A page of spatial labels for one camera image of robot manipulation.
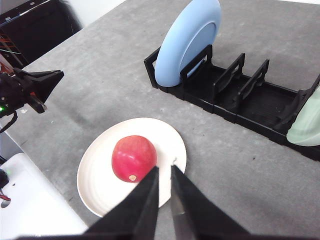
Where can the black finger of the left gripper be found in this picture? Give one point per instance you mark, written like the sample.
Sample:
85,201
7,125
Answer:
43,83

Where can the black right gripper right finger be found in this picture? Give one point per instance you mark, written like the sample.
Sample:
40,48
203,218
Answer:
195,216

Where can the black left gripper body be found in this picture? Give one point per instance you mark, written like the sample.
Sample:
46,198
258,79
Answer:
15,92

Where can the white plate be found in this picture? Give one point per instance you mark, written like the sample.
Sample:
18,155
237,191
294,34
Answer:
100,188

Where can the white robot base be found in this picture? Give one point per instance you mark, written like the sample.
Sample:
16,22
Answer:
37,207

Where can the mint green plate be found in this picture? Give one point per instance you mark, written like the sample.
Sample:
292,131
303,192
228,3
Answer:
305,129

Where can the blue plate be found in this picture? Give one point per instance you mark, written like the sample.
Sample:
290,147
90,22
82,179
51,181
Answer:
194,28

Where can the black plastic dish rack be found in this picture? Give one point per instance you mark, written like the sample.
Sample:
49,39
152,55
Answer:
245,98

